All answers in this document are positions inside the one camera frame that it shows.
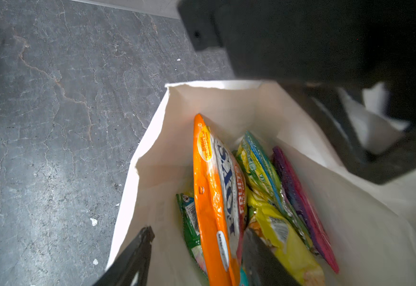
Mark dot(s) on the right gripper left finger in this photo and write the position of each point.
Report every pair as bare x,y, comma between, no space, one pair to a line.
132,266

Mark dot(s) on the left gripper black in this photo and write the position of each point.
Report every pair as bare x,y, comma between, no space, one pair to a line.
311,48

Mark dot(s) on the teal mint candy packet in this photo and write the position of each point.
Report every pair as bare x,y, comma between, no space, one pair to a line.
243,278

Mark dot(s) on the orange Fox's fruits candy bag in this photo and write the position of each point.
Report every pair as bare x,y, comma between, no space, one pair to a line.
221,205

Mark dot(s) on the green yellow striped candy packet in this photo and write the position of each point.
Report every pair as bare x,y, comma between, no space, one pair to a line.
265,182

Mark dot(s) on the yellow snack packet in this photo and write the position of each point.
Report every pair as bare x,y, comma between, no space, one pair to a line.
283,241

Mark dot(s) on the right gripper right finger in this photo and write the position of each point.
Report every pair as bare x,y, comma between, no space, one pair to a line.
261,266

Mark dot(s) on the magenta purple candy packet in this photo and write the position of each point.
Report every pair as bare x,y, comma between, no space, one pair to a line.
303,207

